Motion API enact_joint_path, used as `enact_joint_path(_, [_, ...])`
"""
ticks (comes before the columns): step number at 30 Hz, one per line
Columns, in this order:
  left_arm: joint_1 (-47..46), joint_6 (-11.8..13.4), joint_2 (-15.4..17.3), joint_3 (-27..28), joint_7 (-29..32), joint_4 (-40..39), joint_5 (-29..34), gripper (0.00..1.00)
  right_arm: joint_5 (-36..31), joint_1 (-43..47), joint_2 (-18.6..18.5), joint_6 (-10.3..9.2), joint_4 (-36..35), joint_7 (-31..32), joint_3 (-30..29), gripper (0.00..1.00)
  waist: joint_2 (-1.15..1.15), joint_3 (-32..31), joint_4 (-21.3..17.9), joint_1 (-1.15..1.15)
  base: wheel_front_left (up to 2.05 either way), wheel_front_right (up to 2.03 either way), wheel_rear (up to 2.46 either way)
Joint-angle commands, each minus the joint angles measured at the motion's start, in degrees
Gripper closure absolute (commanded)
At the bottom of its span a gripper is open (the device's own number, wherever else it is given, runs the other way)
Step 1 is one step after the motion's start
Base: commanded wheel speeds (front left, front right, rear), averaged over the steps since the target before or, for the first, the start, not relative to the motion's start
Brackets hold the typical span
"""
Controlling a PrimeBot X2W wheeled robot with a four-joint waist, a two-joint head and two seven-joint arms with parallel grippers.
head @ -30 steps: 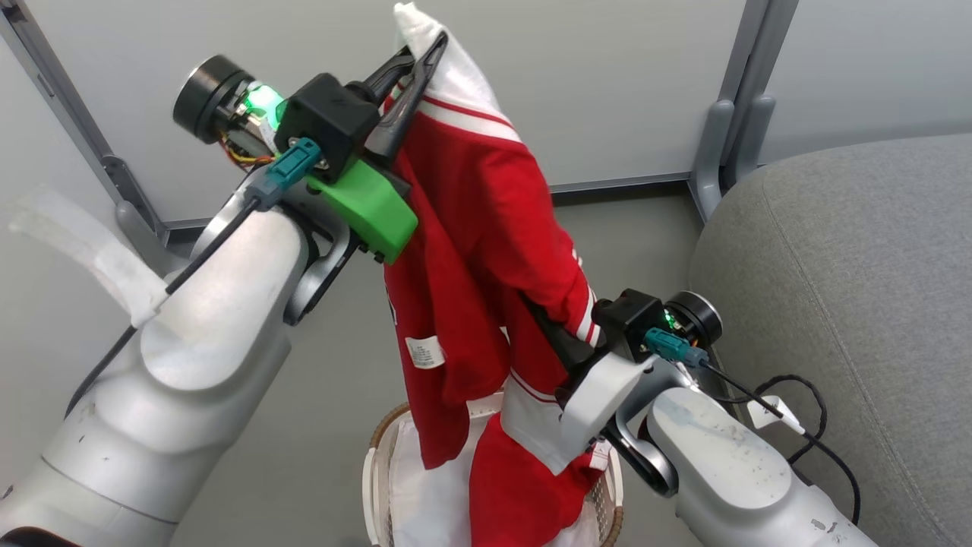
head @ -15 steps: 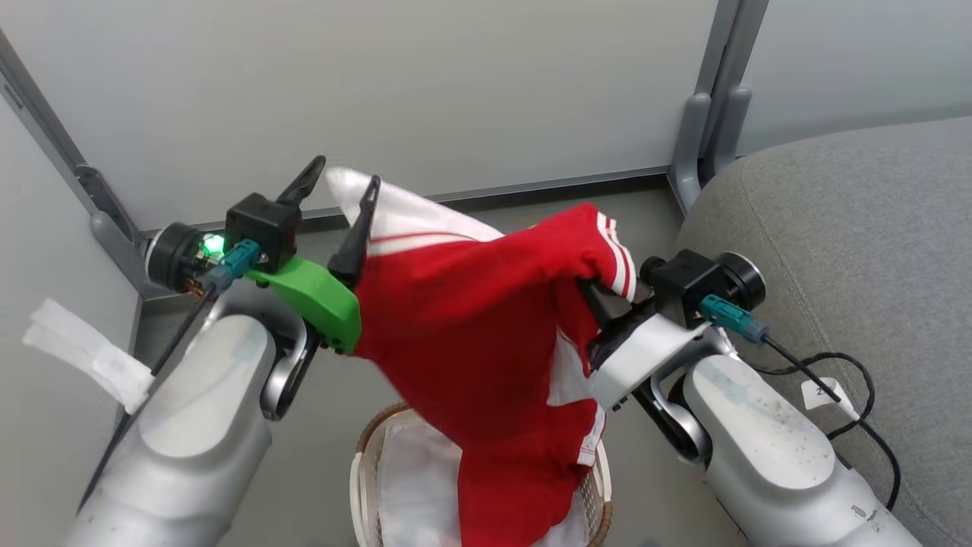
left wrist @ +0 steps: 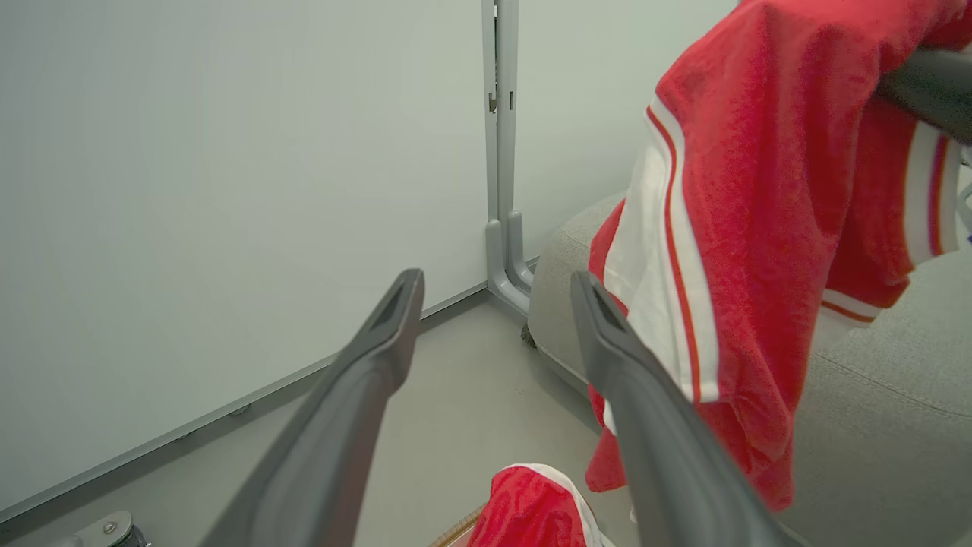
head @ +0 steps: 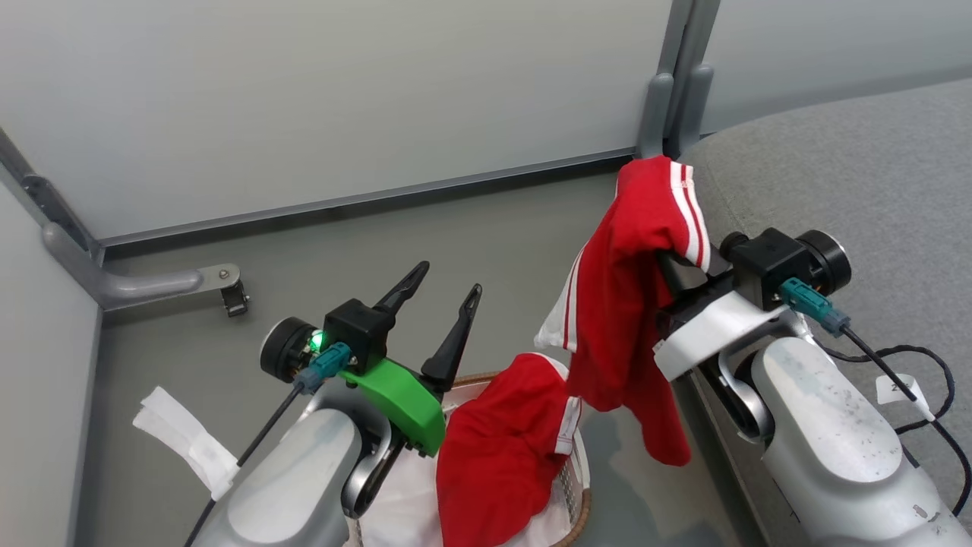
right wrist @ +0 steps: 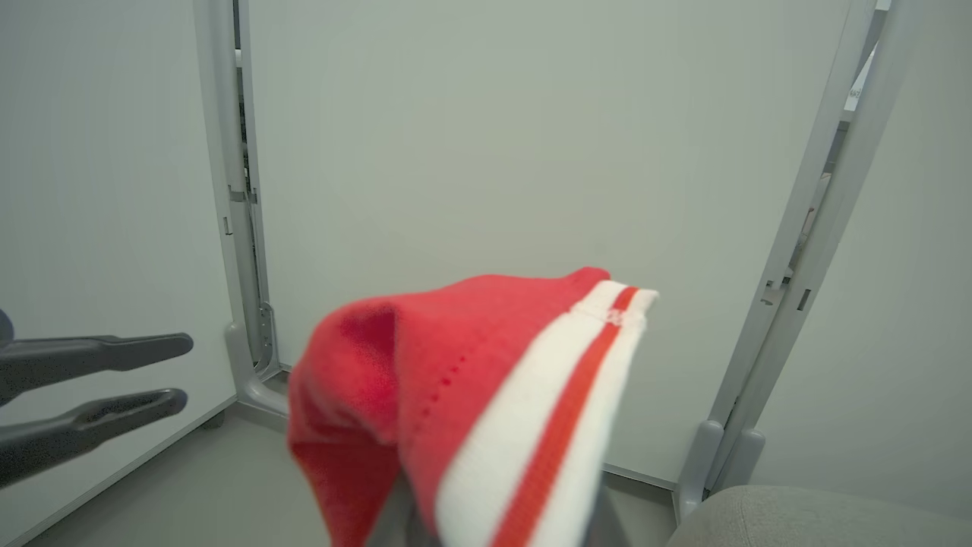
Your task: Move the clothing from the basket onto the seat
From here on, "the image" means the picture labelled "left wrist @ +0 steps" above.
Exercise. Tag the dark grey pointed left gripper right finger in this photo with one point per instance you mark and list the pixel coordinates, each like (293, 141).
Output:
(932, 90)

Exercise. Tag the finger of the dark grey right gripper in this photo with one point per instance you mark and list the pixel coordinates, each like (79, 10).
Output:
(668, 456)

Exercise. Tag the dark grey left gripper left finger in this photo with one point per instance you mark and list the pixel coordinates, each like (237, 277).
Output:
(334, 441)

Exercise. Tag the red white striped garment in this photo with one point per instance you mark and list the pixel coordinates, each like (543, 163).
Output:
(759, 228)

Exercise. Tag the woven laundry basket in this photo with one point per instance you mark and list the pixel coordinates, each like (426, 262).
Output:
(454, 532)

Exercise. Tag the light grey fabric sofa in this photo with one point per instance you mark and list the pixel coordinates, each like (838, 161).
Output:
(881, 410)

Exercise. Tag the grey metal caster bracket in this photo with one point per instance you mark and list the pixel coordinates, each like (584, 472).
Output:
(102, 532)

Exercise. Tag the grey metal partition post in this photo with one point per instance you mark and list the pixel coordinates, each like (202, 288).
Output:
(503, 152)

